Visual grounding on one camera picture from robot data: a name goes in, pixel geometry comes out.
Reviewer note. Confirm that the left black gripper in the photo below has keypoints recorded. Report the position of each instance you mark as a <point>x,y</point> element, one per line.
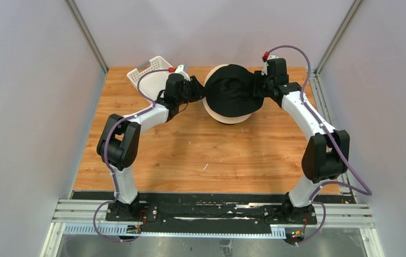
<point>197,90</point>

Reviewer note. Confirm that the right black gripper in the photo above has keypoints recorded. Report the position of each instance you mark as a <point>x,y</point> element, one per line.
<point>257,92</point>

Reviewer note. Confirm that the black hat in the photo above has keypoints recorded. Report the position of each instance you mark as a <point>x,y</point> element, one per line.
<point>233,92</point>

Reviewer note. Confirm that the beige bucket hat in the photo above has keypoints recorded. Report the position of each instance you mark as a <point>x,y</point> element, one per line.
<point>228,119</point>

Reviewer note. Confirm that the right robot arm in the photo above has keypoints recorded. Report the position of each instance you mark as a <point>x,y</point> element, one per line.
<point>326,146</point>

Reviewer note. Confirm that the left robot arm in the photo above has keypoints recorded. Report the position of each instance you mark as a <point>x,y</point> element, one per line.
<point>119,141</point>

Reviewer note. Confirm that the white perforated plastic basket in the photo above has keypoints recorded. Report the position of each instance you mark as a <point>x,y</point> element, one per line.
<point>150,77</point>

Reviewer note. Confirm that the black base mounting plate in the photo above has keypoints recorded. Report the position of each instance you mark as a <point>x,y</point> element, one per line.
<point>201,215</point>

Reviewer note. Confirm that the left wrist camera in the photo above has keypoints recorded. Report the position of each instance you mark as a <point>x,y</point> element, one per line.
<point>181,69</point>

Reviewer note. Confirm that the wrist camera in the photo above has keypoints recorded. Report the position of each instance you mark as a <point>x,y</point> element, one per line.
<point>268,60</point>
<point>181,69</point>

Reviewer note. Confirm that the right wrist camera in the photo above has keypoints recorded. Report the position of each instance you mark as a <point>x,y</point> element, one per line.
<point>268,60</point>

